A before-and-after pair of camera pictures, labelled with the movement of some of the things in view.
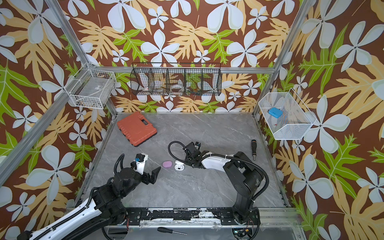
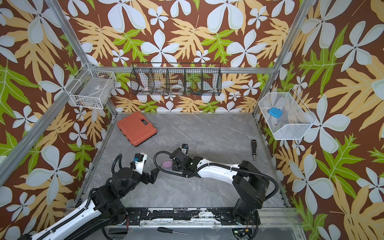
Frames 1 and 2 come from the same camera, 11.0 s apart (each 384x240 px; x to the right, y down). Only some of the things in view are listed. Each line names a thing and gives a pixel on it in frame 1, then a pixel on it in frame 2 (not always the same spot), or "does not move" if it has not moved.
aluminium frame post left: [68, 31] does not move
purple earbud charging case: [167, 164] does not move
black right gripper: [189, 154] -> [178, 157]
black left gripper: [147, 179] does not move
